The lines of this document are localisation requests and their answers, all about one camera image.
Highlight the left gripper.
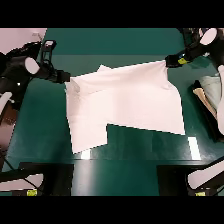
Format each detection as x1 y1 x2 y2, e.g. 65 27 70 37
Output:
53 69 72 85

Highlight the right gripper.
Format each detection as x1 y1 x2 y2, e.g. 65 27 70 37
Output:
164 53 188 70

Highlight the white T-shirt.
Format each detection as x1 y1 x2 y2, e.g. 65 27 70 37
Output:
64 59 186 155

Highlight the pale grey garment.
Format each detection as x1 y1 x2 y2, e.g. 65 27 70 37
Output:
201 75 222 111

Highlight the tan garment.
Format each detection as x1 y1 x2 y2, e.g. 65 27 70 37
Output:
193 85 218 120

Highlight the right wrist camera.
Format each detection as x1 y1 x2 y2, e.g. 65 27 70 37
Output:
181 28 202 50

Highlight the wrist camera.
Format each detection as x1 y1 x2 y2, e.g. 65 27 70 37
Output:
39 39 57 68
181 28 202 50

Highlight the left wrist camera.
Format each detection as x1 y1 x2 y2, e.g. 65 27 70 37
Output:
39 39 57 68

